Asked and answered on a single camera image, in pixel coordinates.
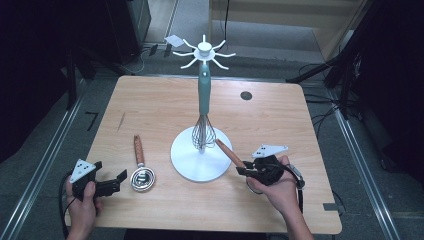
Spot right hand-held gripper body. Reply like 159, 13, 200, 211
251, 144, 289, 187

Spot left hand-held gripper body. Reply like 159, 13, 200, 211
68, 158, 103, 203

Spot mesh strainer with wooden handle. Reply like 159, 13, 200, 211
215, 138, 264, 195

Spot metal ladle with wooden handle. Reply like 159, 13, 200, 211
129, 134, 157, 193

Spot white utensil stand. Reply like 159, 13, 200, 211
170, 34, 237, 183

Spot whisk with teal handle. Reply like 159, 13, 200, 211
191, 62, 217, 151

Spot person's right hand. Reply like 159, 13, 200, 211
246, 154, 299, 216

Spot person's left hand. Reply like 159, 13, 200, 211
65, 178, 103, 236

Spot black wristwatch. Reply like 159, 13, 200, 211
287, 163, 306, 191

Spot black metal stand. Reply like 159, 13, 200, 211
285, 54, 339, 84

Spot white paper sheet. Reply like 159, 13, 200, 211
164, 34, 186, 48

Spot black cabinet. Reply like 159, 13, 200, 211
106, 0, 152, 65

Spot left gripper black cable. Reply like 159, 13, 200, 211
58, 170, 75, 239

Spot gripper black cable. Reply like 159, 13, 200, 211
58, 170, 75, 239
297, 188, 305, 215

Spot aluminium floor rail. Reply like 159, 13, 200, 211
0, 96, 84, 240
328, 89, 401, 240

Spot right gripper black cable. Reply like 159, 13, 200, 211
297, 188, 305, 215

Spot black floor cables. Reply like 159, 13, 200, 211
302, 93, 343, 136

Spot black hanging cable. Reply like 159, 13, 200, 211
223, 0, 231, 43

